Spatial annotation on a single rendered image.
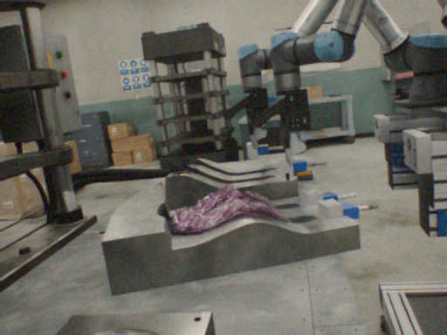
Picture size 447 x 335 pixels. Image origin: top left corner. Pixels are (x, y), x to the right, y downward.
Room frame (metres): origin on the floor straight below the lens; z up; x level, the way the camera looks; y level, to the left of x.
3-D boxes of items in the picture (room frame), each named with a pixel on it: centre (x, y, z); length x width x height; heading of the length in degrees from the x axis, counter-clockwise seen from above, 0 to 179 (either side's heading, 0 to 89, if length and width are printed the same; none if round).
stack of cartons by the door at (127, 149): (7.77, 1.86, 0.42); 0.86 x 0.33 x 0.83; 81
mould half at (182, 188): (1.20, 0.04, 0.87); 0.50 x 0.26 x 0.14; 81
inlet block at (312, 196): (0.93, -0.24, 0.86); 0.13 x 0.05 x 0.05; 98
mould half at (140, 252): (0.83, 0.02, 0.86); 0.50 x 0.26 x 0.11; 98
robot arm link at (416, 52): (1.39, -0.76, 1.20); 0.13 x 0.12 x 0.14; 10
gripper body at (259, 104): (1.40, -0.13, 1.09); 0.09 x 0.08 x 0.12; 81
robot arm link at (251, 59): (1.41, -0.12, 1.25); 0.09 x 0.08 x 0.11; 100
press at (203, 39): (5.88, 0.35, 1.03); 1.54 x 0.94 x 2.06; 171
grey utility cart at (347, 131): (6.99, -1.75, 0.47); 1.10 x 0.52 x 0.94; 88
